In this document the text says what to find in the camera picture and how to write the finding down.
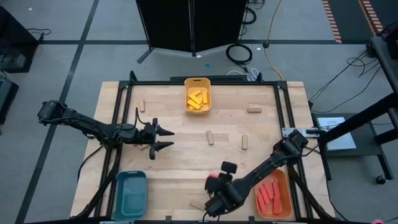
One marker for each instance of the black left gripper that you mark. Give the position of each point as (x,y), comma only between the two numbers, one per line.
(146,137)

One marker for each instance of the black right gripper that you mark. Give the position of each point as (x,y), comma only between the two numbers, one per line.
(227,193)

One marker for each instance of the natural wooden block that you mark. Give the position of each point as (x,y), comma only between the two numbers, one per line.
(144,147)
(196,206)
(210,137)
(142,105)
(244,142)
(254,109)

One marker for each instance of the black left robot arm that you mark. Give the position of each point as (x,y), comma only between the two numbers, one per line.
(93,128)

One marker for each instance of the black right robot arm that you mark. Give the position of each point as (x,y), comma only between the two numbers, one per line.
(264,168)

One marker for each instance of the yellow plastic bin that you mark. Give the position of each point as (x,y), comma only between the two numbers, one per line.
(197,84)

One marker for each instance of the teal plastic bin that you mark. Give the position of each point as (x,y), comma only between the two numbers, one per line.
(130,196)

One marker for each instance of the orange plastic bin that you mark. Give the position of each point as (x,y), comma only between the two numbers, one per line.
(286,186)

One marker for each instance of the black folding screen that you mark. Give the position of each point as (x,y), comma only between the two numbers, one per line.
(168,25)

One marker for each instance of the white paper sheet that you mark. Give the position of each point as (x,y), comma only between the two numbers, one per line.
(342,143)

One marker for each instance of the black equipment case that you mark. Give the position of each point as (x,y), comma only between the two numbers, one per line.
(7,99)

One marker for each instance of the black side table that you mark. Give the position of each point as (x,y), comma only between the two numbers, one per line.
(367,149)

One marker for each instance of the pink round object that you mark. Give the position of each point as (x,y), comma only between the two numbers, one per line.
(377,222)

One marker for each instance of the black caster wheel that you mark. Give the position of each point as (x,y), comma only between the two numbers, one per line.
(381,180)

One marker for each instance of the black equipment cabinet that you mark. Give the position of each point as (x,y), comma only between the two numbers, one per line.
(15,37)

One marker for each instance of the black metal stand beam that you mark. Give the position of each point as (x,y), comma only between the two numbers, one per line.
(373,113)

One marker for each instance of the red white striped tape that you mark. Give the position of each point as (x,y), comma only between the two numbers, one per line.
(371,17)
(332,21)

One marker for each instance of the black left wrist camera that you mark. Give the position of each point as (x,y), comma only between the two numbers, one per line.
(148,127)

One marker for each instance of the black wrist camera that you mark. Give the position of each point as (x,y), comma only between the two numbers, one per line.
(148,127)
(229,167)

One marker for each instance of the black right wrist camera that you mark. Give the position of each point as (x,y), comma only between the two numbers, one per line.
(229,167)

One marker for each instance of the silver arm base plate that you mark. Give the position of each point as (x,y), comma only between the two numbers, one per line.
(286,132)

